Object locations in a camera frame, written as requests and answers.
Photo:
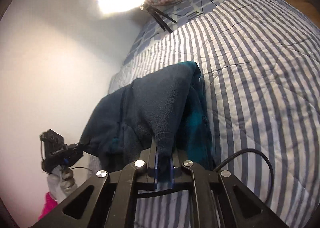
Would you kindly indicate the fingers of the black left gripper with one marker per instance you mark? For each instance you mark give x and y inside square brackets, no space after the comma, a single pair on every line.
[78,149]

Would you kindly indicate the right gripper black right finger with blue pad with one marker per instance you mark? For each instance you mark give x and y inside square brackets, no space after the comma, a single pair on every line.
[178,178]

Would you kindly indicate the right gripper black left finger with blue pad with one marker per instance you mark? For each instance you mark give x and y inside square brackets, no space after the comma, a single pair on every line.
[152,170]

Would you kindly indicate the teal plaid fleece jacket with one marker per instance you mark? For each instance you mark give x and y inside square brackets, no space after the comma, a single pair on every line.
[167,108]

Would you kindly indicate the grey gloved left hand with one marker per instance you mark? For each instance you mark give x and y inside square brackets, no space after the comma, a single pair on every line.
[61,183]

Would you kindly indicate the blue white striped quilt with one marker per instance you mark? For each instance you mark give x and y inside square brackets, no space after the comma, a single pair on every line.
[260,66]

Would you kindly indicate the blue checkered bed sheet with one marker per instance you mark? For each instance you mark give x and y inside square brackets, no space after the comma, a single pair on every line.
[182,12]

